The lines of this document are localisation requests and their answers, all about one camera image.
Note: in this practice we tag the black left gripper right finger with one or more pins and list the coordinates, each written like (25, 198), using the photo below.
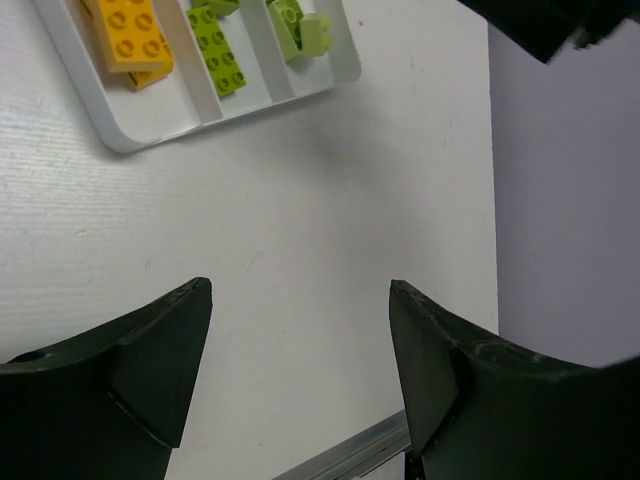
(481, 407)

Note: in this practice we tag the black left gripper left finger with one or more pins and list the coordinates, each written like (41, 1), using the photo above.
(111, 402)

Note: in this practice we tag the yellow 2x4 lego brick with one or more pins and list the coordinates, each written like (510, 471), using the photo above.
(129, 35)

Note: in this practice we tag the green 2x4 lego brick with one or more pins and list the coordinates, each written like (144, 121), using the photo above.
(226, 75)

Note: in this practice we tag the aluminium table frame rail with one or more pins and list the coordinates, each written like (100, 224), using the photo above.
(359, 454)

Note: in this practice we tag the yellow sloped printed lego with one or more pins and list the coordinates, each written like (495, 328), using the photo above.
(141, 80)

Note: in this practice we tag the green 2x2 lego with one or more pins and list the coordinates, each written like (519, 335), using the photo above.
(315, 34)

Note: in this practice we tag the green 2x2 lego upturned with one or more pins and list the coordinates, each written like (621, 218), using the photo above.
(221, 8)

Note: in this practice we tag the white three-compartment tray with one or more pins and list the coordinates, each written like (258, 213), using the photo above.
(186, 101)

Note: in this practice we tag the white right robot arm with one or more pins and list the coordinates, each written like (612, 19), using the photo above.
(543, 27)

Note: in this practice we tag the green 2x4 lego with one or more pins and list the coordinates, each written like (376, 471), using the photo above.
(285, 16)

